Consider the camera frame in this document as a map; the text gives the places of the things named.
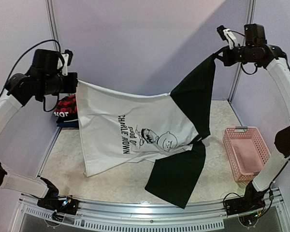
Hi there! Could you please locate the dark green garment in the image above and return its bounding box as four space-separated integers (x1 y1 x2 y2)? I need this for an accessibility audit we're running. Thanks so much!
145 55 216 209

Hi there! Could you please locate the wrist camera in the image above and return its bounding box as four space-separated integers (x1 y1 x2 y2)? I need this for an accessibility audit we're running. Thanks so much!
57 49 73 76
217 25 238 50

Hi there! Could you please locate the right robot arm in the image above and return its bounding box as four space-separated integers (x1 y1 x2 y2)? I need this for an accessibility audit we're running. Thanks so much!
217 24 290 211

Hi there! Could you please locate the aluminium corner post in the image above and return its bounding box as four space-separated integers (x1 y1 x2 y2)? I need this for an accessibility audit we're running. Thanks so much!
45 0 60 51
227 0 257 103

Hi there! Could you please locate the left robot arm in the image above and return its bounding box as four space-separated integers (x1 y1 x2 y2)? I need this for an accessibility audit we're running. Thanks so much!
0 49 78 210

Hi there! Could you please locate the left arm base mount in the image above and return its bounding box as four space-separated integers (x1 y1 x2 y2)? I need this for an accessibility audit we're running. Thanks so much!
37 191 80 215

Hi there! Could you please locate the left aluminium corner post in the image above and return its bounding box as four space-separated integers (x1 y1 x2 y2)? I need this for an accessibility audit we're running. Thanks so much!
45 0 60 51

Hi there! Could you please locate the red black plaid shirt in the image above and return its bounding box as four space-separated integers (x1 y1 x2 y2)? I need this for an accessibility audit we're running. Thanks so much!
54 95 78 123

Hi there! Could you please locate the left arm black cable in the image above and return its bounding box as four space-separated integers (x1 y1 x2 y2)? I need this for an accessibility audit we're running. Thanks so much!
3 39 62 113

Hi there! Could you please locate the white cloth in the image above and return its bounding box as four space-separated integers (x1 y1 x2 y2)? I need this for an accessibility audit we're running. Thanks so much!
76 81 188 177

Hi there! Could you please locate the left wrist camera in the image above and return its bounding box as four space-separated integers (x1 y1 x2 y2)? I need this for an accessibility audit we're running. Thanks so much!
57 49 73 76

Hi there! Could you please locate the folded navy blue garment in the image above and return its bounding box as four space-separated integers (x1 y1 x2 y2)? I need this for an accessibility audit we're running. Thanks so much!
56 120 79 129

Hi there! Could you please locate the pink plastic laundry basket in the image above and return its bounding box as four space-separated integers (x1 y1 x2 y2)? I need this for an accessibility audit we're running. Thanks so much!
223 126 270 189

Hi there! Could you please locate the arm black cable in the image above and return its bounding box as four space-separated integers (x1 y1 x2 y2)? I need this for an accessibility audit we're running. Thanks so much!
229 29 259 75
3 39 62 113

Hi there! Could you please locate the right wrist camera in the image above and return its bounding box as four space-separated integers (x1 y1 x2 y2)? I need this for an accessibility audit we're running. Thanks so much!
217 25 238 50

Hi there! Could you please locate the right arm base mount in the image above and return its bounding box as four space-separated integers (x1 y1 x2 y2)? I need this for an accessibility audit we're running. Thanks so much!
222 191 274 218

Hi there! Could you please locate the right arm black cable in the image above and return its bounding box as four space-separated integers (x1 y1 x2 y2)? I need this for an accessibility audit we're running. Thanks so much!
229 29 259 75

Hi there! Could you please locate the right aluminium corner post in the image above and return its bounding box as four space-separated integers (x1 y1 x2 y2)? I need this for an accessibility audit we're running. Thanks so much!
227 0 257 103

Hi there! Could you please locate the aluminium front rail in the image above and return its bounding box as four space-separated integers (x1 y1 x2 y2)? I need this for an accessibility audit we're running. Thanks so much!
11 188 290 232

